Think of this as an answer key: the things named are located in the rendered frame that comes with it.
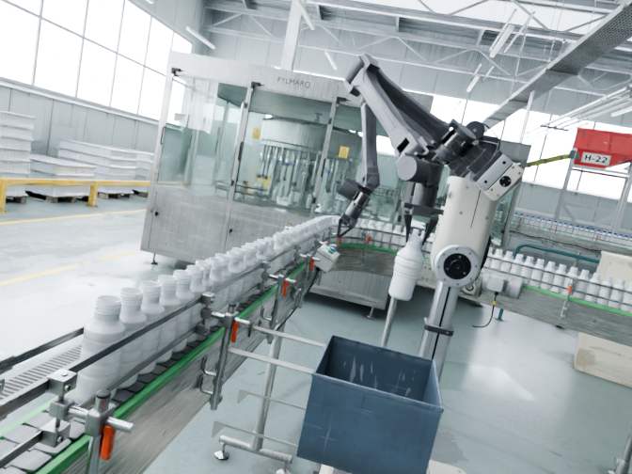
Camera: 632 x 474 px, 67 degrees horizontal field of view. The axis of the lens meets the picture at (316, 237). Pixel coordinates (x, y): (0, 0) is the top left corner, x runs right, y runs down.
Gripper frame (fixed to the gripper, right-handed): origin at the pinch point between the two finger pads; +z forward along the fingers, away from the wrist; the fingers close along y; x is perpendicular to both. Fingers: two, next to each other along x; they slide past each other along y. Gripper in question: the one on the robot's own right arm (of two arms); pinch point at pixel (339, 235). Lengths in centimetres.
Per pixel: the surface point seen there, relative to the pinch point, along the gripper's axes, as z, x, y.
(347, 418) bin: 23, 30, 81
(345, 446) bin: 30, 33, 81
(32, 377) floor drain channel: 164, -103, -32
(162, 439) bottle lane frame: 36, -2, 108
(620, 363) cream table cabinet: 4, 277, -297
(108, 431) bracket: 13, -3, 140
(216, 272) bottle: 10, -15, 83
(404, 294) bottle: -7, 26, 69
